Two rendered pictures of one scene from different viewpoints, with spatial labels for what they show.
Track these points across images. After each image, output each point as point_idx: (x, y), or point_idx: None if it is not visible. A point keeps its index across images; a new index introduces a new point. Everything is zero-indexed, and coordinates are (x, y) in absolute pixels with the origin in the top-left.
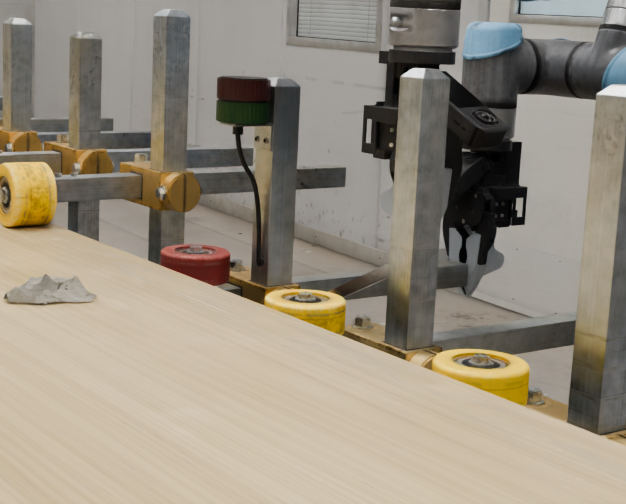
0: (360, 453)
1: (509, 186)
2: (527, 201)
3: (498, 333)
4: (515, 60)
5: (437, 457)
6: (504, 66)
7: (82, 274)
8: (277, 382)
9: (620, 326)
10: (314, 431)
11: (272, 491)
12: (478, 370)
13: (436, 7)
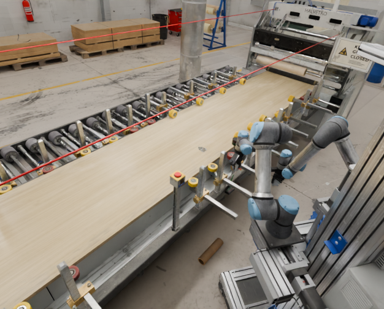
0: (163, 175)
1: (281, 176)
2: None
3: (235, 187)
4: (284, 159)
5: (164, 179)
6: (281, 159)
7: (214, 149)
8: (180, 168)
9: (199, 187)
10: (167, 171)
11: (153, 171)
12: (189, 180)
13: (237, 145)
